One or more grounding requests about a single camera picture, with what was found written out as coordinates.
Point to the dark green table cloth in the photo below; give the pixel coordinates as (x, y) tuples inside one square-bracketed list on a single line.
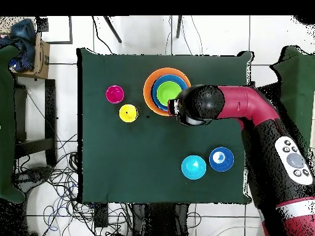
[(110, 177)]

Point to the black stool frame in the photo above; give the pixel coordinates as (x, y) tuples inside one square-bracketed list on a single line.
[(50, 110)]

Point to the red plastic cup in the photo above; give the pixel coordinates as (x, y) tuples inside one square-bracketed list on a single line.
[(115, 94)]

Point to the small green bowl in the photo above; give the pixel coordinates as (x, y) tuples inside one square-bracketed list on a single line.
[(167, 91)]

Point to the grey pedestal foot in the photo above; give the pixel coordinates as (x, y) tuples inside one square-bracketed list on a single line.
[(32, 175)]

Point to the small dark blue bowl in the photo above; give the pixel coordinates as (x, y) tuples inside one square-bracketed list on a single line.
[(221, 163)]

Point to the yellow plastic cup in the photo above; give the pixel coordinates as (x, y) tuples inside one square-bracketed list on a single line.
[(128, 113)]

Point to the large blue bowl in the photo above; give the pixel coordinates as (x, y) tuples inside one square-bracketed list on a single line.
[(153, 89)]

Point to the cardboard box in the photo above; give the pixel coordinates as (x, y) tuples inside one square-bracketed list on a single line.
[(40, 61)]

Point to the blue cloth bundle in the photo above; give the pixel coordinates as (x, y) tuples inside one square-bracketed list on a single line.
[(23, 36)]

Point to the black tripod leg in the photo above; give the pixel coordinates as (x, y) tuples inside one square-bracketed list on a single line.
[(113, 29), (179, 27)]

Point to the small light blue bowl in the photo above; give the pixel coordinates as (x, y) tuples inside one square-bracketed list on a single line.
[(193, 167)]

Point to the shallow blue ribbed bowl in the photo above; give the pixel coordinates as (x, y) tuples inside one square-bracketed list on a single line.
[(158, 104)]

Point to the green cloth covered table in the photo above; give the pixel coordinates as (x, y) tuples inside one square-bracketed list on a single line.
[(6, 123), (297, 86)]

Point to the large orange bowl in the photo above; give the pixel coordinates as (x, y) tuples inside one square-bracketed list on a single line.
[(147, 98)]

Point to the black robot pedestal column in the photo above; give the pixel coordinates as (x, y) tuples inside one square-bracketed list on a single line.
[(160, 221)]

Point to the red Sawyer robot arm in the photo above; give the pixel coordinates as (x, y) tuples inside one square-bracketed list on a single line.
[(246, 103)]

